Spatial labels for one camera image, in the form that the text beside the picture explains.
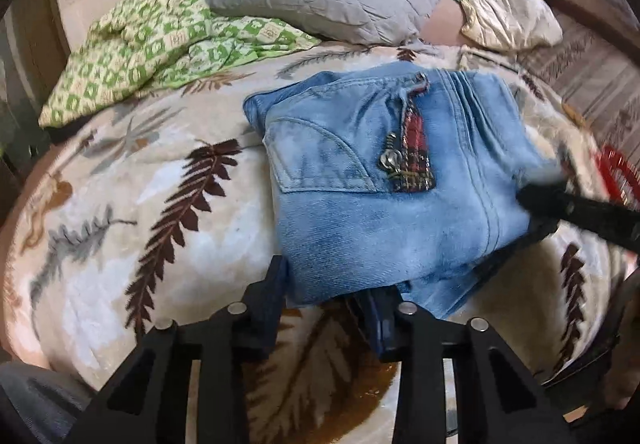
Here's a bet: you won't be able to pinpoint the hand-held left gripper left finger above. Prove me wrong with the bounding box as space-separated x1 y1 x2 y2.
64 254 292 444

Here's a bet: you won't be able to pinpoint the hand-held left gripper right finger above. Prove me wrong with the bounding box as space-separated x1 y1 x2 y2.
356 289 576 444

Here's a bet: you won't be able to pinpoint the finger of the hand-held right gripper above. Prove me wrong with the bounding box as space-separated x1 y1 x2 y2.
516 178 640 254

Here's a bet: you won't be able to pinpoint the light blue denim pants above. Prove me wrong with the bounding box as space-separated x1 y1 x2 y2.
242 62 568 320

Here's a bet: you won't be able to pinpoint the red basket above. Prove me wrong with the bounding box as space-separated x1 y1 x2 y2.
595 144 640 212

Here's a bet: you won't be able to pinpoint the leaf print plush blanket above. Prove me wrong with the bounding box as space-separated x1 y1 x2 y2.
2 38 633 444

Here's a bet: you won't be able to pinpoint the striped patterned bedsheet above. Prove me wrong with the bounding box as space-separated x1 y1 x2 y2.
517 7 640 165

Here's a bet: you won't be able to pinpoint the cream crumpled cloth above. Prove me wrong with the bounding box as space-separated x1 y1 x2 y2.
442 0 565 51

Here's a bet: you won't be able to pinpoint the green checkered quilt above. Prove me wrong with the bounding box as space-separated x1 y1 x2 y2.
38 0 322 129

